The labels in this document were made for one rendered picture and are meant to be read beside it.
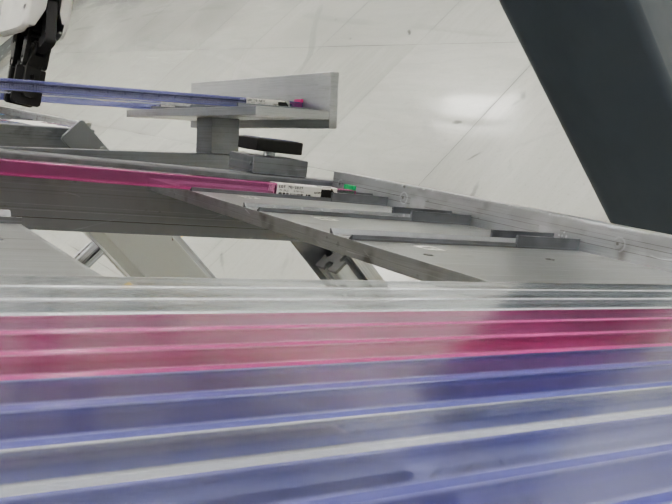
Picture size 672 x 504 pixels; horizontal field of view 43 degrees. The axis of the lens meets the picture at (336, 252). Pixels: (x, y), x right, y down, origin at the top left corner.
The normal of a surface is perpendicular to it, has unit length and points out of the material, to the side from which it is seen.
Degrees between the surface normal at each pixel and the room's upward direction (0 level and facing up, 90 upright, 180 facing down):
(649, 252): 43
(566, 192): 0
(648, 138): 90
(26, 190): 90
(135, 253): 90
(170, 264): 90
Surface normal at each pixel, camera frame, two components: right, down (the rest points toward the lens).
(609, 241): -0.83, -0.03
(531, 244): 0.55, 0.19
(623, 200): -0.36, 0.71
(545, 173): -0.52, -0.69
